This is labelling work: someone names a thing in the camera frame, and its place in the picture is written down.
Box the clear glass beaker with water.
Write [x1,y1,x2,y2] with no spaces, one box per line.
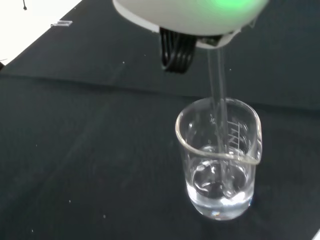
[174,96,264,222]

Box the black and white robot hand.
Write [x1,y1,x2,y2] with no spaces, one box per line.
[112,0,271,75]

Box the black bench cloth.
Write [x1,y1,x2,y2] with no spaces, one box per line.
[0,0,320,240]

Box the clear cloth clip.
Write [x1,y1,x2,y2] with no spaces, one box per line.
[50,20,74,28]

